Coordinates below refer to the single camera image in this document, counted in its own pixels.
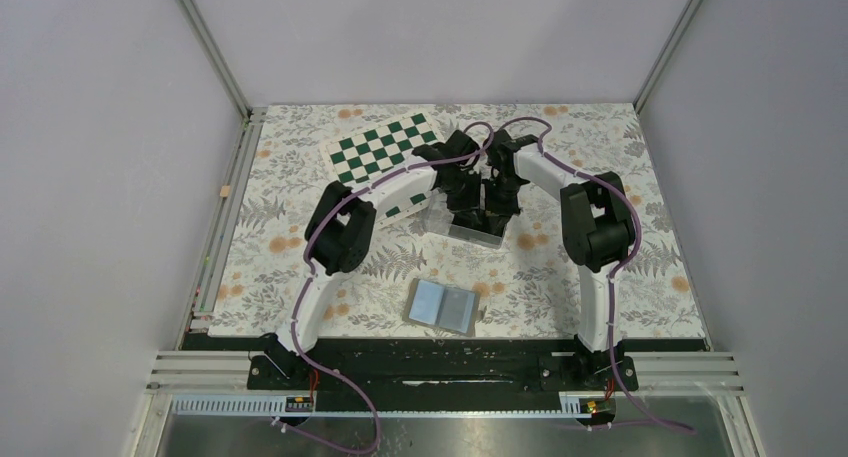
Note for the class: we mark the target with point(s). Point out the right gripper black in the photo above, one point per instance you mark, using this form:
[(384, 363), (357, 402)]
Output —
[(498, 215)]

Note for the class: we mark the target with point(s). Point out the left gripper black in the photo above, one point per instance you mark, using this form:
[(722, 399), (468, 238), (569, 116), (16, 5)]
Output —
[(468, 208)]

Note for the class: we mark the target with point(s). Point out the beige leather card holder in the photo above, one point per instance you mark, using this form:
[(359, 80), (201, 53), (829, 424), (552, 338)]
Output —
[(442, 307)]

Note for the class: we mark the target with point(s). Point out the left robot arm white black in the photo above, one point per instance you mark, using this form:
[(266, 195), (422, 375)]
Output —
[(340, 231)]

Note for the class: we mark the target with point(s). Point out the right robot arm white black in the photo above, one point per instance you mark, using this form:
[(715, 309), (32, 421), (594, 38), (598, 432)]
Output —
[(597, 231)]

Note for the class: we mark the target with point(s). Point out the clear acrylic card box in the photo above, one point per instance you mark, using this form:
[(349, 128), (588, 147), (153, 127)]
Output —
[(438, 220)]

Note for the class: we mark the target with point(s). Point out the floral tablecloth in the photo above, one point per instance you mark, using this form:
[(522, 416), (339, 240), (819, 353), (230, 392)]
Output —
[(528, 287)]

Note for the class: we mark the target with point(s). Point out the green white chessboard mat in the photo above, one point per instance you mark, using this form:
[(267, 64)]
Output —
[(366, 154)]

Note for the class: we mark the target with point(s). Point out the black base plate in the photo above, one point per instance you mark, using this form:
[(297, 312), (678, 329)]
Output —
[(440, 375)]

